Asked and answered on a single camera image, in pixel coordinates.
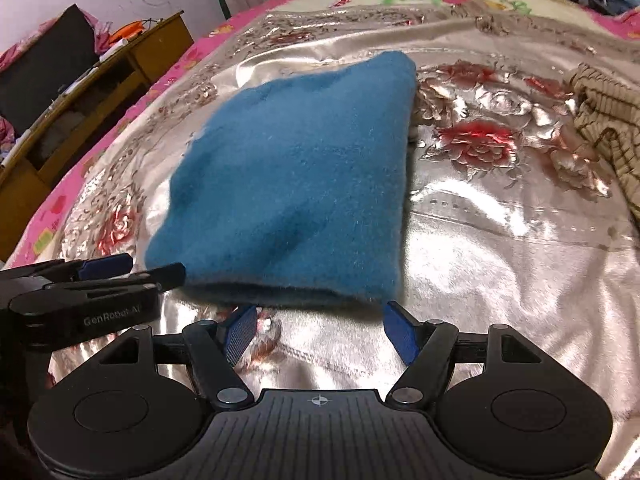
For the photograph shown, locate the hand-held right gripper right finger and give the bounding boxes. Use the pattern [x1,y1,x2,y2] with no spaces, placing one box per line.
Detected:
[382,301,548,407]

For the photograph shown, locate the pink cloth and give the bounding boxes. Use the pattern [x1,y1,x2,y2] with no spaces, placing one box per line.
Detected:
[0,9,114,147]

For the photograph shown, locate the grey fuzzy cloth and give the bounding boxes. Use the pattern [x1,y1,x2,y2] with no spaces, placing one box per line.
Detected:
[29,109,88,162]

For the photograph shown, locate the wooden cabinet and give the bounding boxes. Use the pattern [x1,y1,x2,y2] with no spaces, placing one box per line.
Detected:
[0,10,195,262]

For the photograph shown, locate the black television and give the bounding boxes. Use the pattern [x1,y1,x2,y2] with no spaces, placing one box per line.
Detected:
[0,4,99,137]

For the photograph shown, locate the blue knit sweater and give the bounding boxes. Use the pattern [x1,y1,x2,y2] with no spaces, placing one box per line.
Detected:
[145,51,419,312]

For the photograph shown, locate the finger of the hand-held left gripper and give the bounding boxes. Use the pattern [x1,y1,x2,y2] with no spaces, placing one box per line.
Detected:
[0,253,134,287]
[45,262,187,295]

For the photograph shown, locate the floral satin blanket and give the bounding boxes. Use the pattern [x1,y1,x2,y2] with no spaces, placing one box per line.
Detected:
[45,7,640,480]

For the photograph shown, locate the orange object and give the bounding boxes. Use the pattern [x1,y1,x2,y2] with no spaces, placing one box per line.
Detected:
[107,19,145,45]

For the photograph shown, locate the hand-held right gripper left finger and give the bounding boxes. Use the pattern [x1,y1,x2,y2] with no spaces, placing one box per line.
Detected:
[97,305,259,407]

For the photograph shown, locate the pink and cream floral bedsheet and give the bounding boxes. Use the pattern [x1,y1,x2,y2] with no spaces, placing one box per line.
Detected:
[0,0,640,270]

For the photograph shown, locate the beige striped garment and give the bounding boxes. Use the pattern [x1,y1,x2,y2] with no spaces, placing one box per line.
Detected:
[565,62,640,212]

